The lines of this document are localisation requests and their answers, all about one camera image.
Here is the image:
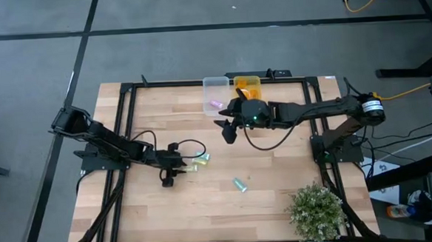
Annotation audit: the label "black floor beam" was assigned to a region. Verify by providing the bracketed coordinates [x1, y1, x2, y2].
[365, 152, 432, 192]

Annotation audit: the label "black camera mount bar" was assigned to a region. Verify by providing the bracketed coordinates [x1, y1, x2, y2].
[223, 67, 293, 81]

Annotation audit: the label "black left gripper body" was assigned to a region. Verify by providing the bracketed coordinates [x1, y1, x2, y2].
[153, 141, 186, 189]

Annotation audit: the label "white printed floor sheet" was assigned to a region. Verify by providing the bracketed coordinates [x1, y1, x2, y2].
[362, 155, 401, 207]

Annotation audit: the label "orange drink bottle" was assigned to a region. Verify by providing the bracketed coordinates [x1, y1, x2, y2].
[385, 204, 416, 219]

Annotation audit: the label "black aluminium table frame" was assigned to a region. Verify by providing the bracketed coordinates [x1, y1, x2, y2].
[64, 67, 381, 242]

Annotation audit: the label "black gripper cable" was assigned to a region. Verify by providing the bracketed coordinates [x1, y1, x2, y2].
[241, 105, 337, 153]
[175, 137, 208, 161]

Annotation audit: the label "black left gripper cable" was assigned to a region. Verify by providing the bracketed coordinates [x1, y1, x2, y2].
[175, 137, 208, 161]

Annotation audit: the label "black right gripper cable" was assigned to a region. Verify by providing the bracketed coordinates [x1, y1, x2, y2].
[241, 105, 337, 153]

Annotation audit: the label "yellow plastic bin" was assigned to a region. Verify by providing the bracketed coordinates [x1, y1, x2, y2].
[232, 74, 264, 102]

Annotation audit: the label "clear plastic bin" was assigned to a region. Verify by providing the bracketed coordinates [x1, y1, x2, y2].
[201, 75, 235, 118]

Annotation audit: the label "small green potted plant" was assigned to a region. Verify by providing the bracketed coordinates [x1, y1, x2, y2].
[284, 180, 348, 242]

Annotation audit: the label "white cable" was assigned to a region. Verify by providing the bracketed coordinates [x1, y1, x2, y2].
[371, 126, 432, 164]

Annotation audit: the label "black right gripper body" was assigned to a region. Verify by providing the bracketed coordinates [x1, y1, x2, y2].
[220, 86, 274, 146]

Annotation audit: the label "black table legs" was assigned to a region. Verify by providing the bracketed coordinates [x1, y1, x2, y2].
[371, 0, 432, 80]

